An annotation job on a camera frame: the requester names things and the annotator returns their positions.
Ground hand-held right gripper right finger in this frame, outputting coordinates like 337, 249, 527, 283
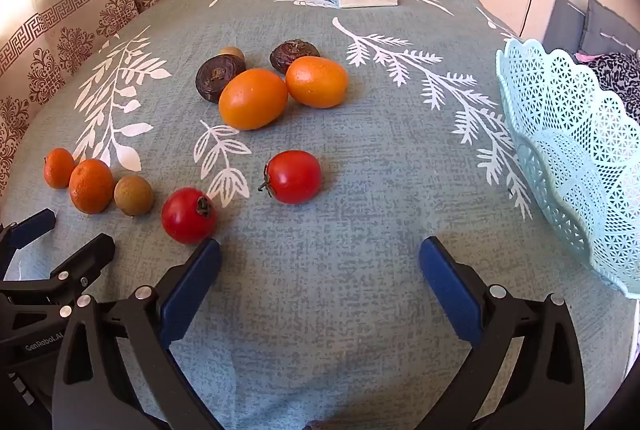
419, 236, 586, 430

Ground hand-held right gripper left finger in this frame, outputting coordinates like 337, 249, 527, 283
52, 237, 223, 430

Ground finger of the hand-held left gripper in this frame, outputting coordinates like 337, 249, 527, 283
0, 208, 57, 278
0, 233, 117, 317

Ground small bumpy tangerine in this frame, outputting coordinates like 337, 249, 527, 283
68, 159, 115, 215
43, 148, 77, 189

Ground red tomato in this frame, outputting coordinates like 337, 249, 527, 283
161, 187, 218, 245
258, 150, 322, 205

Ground light blue lattice basket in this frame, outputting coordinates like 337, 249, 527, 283
495, 38, 640, 299

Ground smooth orange kumquat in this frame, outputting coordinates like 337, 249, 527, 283
218, 68, 289, 131
285, 56, 348, 109

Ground dark brown water chestnut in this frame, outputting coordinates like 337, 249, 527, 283
270, 39, 321, 74
195, 54, 246, 103

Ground tan longan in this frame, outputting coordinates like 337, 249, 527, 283
218, 46, 246, 66
113, 175, 154, 217

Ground grey-green leaf print tablecloth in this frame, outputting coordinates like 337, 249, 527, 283
0, 0, 640, 430

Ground beige patterned curtain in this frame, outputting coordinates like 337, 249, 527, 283
0, 0, 228, 195

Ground black power cable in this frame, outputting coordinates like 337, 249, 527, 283
518, 0, 538, 38

